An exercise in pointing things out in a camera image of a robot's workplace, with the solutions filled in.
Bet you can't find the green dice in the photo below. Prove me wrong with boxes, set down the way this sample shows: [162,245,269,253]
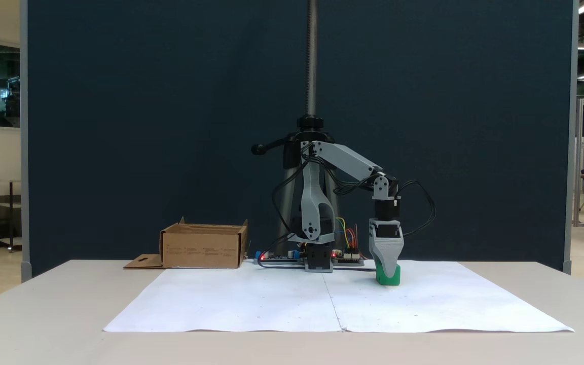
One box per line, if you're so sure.
[376,261,402,286]

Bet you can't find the black tripod with metal pole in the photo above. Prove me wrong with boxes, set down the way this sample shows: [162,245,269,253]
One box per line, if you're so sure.
[250,0,343,257]

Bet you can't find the long black motor cable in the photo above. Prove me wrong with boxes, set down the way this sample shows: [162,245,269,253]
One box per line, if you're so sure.
[316,152,380,197]

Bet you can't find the white paper sheet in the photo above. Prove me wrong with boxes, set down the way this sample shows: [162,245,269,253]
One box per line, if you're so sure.
[322,260,575,334]
[103,267,343,333]

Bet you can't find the short black motor cable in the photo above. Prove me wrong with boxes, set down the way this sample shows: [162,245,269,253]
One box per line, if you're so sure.
[397,179,436,238]

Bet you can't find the brown cardboard box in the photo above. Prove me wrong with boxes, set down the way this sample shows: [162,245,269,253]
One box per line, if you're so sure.
[123,217,248,270]

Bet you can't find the dark blue partition panel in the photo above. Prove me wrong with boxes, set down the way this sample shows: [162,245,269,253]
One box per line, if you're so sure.
[21,0,577,277]

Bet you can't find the black shelf cart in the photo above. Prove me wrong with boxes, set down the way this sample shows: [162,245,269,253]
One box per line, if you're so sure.
[0,178,22,252]

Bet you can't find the white framed window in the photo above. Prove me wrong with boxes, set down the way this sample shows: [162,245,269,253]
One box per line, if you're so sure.
[0,36,22,133]

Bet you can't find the circuit board with coloured wires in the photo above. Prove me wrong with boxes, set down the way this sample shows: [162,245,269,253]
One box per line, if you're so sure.
[333,217,365,266]

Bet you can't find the blue circuit board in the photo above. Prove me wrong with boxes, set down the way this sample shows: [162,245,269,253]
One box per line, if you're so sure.
[254,250,303,265]

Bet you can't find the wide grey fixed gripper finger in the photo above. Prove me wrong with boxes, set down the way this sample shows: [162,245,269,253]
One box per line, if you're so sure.
[372,246,404,278]

